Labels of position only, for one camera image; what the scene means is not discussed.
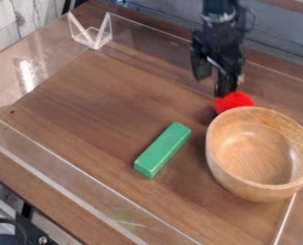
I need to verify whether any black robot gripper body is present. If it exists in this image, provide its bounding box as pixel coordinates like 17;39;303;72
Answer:
191;12;246;68

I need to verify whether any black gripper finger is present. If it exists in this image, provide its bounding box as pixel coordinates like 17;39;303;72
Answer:
191;50;213;80
215;65;242;98

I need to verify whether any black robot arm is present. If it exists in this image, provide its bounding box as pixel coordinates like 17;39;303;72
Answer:
191;0;257;98

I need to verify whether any wooden bowl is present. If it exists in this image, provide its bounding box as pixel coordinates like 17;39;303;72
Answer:
205;106;303;202

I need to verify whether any green rectangular block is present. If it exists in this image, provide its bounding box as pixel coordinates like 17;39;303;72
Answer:
134;122;193;179

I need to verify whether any black metal clamp base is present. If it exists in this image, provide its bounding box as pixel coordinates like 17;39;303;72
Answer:
0;212;59;245

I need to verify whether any clear acrylic enclosure wall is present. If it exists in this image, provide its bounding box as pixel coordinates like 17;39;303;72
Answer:
0;7;303;245

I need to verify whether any black cable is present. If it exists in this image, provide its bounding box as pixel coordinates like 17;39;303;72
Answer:
0;217;31;245

